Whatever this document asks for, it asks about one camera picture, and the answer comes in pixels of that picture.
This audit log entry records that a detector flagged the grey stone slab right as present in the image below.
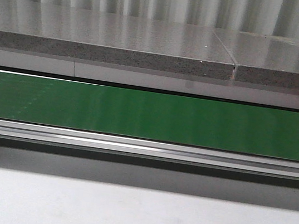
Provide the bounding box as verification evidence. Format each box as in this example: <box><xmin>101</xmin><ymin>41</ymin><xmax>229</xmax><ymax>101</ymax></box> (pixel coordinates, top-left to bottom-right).
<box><xmin>214</xmin><ymin>29</ymin><xmax>299</xmax><ymax>91</ymax></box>

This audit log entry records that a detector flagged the green conveyor belt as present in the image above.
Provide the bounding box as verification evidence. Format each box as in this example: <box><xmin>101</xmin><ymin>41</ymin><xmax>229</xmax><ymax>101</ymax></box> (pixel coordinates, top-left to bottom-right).
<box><xmin>0</xmin><ymin>72</ymin><xmax>299</xmax><ymax>161</ymax></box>

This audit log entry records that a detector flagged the grey stone slab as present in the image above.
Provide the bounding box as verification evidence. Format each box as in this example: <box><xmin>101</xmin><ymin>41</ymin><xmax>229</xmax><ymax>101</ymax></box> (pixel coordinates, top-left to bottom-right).
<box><xmin>214</xmin><ymin>29</ymin><xmax>299</xmax><ymax>91</ymax></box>
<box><xmin>0</xmin><ymin>0</ymin><xmax>234</xmax><ymax>80</ymax></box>

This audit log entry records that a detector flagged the grey stone slab left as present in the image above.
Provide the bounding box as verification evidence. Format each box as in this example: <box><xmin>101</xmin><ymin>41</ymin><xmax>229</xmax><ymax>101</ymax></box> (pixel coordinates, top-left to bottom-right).
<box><xmin>0</xmin><ymin>0</ymin><xmax>234</xmax><ymax>80</ymax></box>

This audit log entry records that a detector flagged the aluminium conveyor side rail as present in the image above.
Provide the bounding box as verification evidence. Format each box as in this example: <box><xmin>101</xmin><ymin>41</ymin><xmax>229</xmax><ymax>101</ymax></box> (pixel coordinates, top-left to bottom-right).
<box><xmin>0</xmin><ymin>120</ymin><xmax>299</xmax><ymax>180</ymax></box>

